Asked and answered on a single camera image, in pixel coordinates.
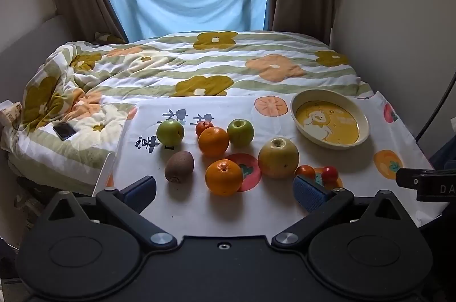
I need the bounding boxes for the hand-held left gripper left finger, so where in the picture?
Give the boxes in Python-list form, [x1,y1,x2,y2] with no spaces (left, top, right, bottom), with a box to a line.
[43,175,179,251]

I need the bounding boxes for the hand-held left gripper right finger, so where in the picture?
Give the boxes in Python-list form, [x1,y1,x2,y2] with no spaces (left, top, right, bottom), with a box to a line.
[272,177,417,251]

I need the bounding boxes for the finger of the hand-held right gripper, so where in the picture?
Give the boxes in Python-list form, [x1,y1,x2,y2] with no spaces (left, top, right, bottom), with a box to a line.
[395,167,456,189]

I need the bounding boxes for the small orange tomato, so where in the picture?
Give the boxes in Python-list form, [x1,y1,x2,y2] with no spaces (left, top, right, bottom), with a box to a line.
[295,165,316,181]

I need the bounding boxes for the small red tomato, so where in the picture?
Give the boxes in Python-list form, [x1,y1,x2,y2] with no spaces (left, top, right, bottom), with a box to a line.
[321,166,339,183]

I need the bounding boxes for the brown kiwi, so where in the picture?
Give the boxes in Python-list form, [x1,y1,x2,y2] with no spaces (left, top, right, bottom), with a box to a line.
[164,151,195,183]

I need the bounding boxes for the large yellow apple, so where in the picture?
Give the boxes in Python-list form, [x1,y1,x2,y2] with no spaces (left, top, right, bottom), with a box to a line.
[258,137,300,179]

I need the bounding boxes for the green apple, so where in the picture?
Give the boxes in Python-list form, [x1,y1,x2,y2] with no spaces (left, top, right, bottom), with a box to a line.
[156,119,185,147]
[227,119,255,147]

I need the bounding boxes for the cream bowl with yellow print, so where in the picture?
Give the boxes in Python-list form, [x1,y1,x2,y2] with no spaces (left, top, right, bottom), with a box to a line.
[290,89,370,149]

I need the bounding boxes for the orange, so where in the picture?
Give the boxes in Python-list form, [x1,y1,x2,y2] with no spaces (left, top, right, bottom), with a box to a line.
[198,127,229,158]
[205,159,243,197]

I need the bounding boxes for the white persimmon print tablecloth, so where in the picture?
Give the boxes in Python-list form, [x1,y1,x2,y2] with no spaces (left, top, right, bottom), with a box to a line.
[94,90,444,238]

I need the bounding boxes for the black smartphone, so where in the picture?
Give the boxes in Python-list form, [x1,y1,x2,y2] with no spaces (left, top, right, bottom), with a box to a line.
[53,121,78,141]

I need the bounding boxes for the floral striped quilt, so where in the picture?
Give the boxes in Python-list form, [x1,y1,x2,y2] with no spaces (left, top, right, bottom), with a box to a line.
[7,31,374,190]

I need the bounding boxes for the small cardboard box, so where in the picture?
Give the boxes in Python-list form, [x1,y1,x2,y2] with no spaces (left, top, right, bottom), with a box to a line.
[0,100,24,127]

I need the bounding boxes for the floral pillow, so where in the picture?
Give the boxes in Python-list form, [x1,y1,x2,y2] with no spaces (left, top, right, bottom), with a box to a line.
[93,32,126,44]

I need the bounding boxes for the black cable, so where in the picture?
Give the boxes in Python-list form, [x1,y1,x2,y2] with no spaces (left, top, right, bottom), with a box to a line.
[415,67,456,143]

